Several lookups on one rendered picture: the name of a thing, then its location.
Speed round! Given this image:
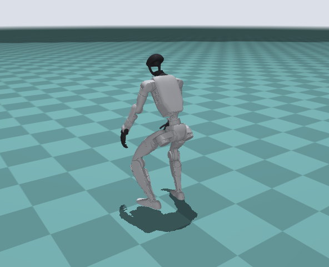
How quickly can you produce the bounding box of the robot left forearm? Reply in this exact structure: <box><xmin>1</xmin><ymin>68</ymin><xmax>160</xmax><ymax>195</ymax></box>
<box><xmin>121</xmin><ymin>104</ymin><xmax>138</xmax><ymax>132</ymax></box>

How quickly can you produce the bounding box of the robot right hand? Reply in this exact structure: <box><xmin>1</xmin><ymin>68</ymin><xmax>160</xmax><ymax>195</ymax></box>
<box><xmin>159</xmin><ymin>121</ymin><xmax>169</xmax><ymax>130</ymax></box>

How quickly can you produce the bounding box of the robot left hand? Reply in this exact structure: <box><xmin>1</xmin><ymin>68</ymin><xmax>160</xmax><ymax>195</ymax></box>
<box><xmin>121</xmin><ymin>129</ymin><xmax>129</xmax><ymax>148</ymax></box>

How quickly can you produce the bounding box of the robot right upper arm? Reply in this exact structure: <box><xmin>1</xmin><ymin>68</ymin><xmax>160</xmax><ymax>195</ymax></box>
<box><xmin>176</xmin><ymin>78</ymin><xmax>183</xmax><ymax>94</ymax></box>

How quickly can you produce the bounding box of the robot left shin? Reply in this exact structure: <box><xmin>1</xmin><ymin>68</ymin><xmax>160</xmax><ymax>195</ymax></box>
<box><xmin>130</xmin><ymin>160</ymin><xmax>156</xmax><ymax>202</ymax></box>

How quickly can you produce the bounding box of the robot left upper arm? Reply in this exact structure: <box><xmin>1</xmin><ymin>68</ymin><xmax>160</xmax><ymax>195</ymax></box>
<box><xmin>135</xmin><ymin>80</ymin><xmax>154</xmax><ymax>114</ymax></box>

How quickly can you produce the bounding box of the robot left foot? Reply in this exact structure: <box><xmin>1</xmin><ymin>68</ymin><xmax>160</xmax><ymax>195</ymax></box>
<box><xmin>137</xmin><ymin>198</ymin><xmax>161</xmax><ymax>210</ymax></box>

